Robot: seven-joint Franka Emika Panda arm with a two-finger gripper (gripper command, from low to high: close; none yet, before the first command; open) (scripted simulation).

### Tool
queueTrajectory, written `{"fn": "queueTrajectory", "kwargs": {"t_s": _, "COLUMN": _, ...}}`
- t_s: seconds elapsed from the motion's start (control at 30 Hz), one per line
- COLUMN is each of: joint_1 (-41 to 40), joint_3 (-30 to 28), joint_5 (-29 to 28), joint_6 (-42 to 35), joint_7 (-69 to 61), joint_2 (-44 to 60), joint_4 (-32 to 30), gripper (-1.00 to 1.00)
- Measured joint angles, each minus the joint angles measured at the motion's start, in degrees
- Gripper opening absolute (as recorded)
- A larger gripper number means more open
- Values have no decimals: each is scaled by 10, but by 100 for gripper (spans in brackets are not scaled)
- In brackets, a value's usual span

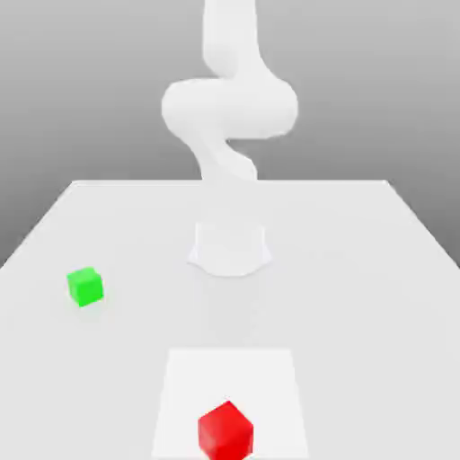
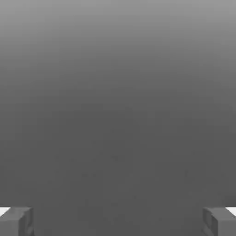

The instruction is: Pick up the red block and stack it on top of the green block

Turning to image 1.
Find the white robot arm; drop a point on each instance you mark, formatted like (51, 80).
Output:
(230, 107)

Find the small green cube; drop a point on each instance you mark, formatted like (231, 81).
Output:
(85, 287)

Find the small red cube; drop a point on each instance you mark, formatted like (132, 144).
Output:
(225, 433)

